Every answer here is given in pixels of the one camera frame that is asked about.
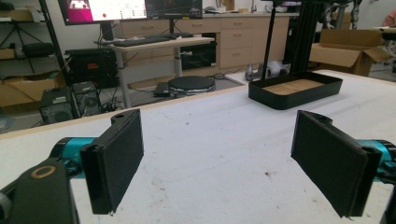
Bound white and grey device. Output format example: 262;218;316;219
245;60;291;82

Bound large computer monitor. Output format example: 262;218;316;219
57;0;149;26

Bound wooden drawer cabinet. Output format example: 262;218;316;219
120;12;291;73

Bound black power adapter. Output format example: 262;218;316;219
153;81;172;98

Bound black metal shelf rack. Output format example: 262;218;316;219
0;0;73;88

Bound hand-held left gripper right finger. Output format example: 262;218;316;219
290;109;396;218

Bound dark computer monitor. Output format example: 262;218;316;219
144;0;204;21

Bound flat cardboard box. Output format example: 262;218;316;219
0;72;66;108

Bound light wooden desk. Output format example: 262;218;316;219
107;36;217;109

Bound grey computer tower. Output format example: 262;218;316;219
71;80;103;118
38;87;75;125

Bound open cardboard box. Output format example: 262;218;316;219
308;28;394;77

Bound black keyboard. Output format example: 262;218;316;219
112;35;172;49

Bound black desktop computer case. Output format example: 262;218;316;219
64;48;120;90

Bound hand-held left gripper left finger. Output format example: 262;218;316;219
49;108;145;217

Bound black metal stand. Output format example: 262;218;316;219
261;0;326;81

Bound black tray with wooden bottom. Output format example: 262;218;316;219
247;71;344;111

